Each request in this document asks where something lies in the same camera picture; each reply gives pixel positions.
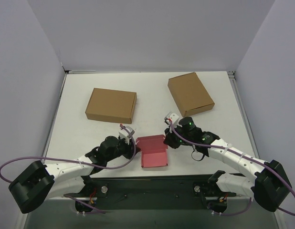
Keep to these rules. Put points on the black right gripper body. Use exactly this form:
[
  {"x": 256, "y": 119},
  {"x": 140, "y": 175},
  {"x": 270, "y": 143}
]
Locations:
[{"x": 171, "y": 139}]

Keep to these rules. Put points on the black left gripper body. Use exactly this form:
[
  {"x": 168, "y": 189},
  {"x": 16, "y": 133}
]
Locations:
[{"x": 132, "y": 148}]

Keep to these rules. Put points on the pink paper box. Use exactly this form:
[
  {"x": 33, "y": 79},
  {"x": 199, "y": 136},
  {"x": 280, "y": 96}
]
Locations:
[{"x": 153, "y": 151}]

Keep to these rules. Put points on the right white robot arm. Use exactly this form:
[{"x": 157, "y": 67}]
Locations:
[{"x": 266, "y": 182}]

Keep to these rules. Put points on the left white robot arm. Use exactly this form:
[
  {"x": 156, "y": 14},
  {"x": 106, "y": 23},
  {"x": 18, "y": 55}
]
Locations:
[{"x": 39, "y": 182}]

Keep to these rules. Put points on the left brown cardboard box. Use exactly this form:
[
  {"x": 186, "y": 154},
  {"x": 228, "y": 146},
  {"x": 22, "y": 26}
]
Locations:
[{"x": 112, "y": 106}]

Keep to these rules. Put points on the brown cardboard box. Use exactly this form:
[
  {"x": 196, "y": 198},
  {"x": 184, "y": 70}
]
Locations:
[
  {"x": 190, "y": 95},
  {"x": 112, "y": 106}
]

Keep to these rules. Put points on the right brown cardboard box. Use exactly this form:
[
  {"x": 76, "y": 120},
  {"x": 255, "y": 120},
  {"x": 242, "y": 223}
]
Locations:
[{"x": 190, "y": 95}]

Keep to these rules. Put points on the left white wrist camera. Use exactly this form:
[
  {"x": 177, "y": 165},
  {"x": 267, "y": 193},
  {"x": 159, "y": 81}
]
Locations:
[{"x": 126, "y": 134}]

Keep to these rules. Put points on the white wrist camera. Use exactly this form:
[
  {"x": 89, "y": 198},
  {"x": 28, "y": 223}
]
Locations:
[
  {"x": 171, "y": 119},
  {"x": 126, "y": 134}
]

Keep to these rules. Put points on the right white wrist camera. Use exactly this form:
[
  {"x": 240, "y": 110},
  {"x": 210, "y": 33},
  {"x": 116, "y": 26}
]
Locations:
[{"x": 171, "y": 119}]

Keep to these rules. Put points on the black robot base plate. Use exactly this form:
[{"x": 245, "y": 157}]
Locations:
[{"x": 191, "y": 192}]

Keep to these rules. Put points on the aluminium table frame rail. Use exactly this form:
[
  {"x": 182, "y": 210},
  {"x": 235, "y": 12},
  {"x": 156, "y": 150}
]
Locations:
[{"x": 231, "y": 75}]

